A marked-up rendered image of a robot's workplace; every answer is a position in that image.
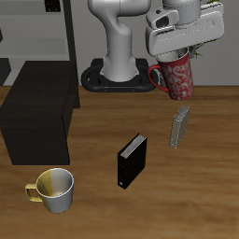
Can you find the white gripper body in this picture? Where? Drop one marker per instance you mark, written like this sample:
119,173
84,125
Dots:
189,35

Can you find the red patterned mug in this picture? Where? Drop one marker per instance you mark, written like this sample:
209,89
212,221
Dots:
179,77

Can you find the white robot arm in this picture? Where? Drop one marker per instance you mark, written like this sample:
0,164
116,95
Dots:
119,40

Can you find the grey shelf unit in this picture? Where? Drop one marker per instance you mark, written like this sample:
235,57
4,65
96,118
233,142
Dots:
34,28

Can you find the yellow and white mug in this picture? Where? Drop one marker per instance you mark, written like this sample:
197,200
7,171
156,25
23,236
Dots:
59,193

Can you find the green pot plant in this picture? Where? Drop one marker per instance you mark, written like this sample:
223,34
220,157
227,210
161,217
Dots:
196,53

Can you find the grey book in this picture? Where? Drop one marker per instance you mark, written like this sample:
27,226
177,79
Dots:
178,127

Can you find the black book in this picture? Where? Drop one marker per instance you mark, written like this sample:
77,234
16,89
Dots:
132,165

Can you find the dark brown desk caddy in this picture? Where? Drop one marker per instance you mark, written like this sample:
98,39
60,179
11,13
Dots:
34,109

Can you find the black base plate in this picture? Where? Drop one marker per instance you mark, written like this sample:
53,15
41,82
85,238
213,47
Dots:
93,82

